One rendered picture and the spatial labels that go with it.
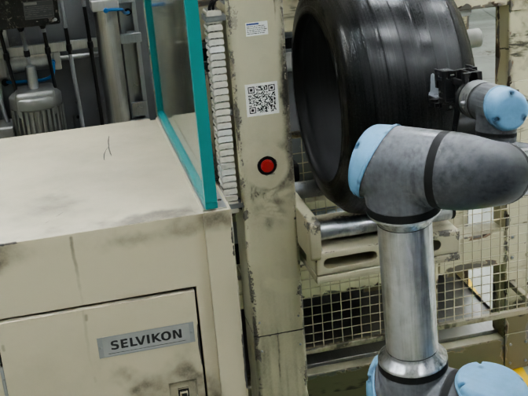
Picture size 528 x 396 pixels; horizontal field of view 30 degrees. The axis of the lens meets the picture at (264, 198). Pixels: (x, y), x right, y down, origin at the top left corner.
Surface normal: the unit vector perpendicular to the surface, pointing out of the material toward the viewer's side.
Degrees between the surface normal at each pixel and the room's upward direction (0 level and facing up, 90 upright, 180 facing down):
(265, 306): 90
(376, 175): 89
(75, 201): 0
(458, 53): 63
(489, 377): 7
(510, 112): 84
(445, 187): 93
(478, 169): 69
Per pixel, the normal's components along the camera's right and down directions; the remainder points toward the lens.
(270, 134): 0.23, 0.33
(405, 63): 0.18, -0.11
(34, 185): -0.07, -0.93
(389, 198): -0.47, 0.41
